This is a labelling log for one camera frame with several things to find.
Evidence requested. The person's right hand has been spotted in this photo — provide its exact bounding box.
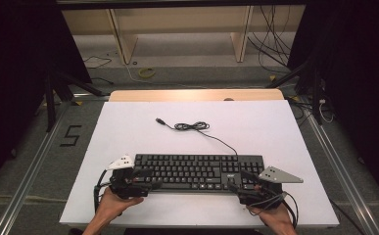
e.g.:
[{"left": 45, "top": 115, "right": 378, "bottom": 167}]
[{"left": 257, "top": 203, "right": 295, "bottom": 230}]

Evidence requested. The hand-held gripper cable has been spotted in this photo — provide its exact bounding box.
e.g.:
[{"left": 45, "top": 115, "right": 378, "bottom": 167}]
[
  {"left": 247, "top": 191, "right": 300, "bottom": 229},
  {"left": 92, "top": 168, "right": 114, "bottom": 213}
]

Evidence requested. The short white cable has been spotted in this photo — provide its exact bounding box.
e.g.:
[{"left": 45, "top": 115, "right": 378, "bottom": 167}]
[{"left": 318, "top": 98, "right": 336, "bottom": 124}]

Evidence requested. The yellow tape roll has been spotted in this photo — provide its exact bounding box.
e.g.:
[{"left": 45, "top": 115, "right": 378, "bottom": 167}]
[{"left": 137, "top": 67, "right": 157, "bottom": 79}]

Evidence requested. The black curtain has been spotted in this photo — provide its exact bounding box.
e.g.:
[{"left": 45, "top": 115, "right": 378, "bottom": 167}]
[
  {"left": 287, "top": 0, "right": 379, "bottom": 211},
  {"left": 0, "top": 0, "right": 92, "bottom": 198}
]

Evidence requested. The bundle of black floor cables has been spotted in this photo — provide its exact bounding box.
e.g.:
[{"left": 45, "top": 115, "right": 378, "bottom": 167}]
[{"left": 247, "top": 4, "right": 293, "bottom": 75}]

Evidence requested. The person's left hand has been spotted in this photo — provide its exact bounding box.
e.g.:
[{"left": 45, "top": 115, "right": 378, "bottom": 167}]
[{"left": 95, "top": 188, "right": 145, "bottom": 223}]

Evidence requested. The left hand-held gripper cable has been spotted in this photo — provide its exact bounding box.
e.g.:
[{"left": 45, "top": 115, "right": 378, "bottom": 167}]
[{"left": 92, "top": 168, "right": 114, "bottom": 213}]

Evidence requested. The black computer keyboard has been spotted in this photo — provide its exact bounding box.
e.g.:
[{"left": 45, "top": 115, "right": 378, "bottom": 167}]
[{"left": 132, "top": 153, "right": 266, "bottom": 194}]

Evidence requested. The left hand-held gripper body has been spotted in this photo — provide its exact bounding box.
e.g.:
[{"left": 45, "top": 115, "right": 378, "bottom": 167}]
[{"left": 107, "top": 155, "right": 153, "bottom": 200}]

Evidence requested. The black keyboard cable with plug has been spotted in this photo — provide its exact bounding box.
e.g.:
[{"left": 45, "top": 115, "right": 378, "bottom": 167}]
[{"left": 155, "top": 117, "right": 239, "bottom": 157}]

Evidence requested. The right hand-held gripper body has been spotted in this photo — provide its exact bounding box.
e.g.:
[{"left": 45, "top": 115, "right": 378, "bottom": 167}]
[{"left": 237, "top": 165, "right": 305, "bottom": 208}]

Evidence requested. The right hand-held gripper cable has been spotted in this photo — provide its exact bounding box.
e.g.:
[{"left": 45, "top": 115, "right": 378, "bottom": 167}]
[{"left": 247, "top": 191, "right": 300, "bottom": 229}]

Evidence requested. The aluminium floor rail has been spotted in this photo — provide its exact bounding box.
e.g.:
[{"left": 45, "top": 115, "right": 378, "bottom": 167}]
[
  {"left": 302, "top": 97, "right": 379, "bottom": 235},
  {"left": 0, "top": 100, "right": 71, "bottom": 235}
]

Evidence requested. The light wooden bench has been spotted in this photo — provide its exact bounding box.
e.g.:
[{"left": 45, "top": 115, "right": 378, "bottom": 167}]
[{"left": 61, "top": 4, "right": 307, "bottom": 66}]

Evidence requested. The white table board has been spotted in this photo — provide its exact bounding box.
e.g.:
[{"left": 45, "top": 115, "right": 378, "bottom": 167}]
[{"left": 59, "top": 100, "right": 341, "bottom": 228}]

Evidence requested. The thin black floor cable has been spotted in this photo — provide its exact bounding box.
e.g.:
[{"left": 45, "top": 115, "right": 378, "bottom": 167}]
[{"left": 82, "top": 55, "right": 114, "bottom": 71}]

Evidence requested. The black metal stand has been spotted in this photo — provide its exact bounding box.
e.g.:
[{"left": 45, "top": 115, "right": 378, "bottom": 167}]
[
  {"left": 44, "top": 69, "right": 104, "bottom": 133},
  {"left": 264, "top": 58, "right": 324, "bottom": 127}
]

